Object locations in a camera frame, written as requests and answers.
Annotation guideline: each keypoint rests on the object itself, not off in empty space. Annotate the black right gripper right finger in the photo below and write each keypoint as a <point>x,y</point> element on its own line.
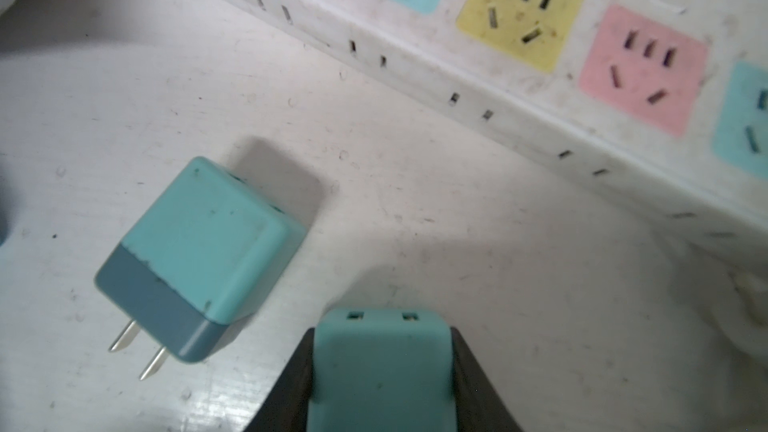
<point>479,408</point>

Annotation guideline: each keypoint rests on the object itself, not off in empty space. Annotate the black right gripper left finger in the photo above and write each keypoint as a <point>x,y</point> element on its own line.
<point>286,406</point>

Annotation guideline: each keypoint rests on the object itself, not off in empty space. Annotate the white long power strip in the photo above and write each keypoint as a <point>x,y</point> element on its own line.
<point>660,105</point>

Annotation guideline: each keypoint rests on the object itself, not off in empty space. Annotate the teal plug adapter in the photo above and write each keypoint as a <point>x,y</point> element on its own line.
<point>382,370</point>
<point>198,264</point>

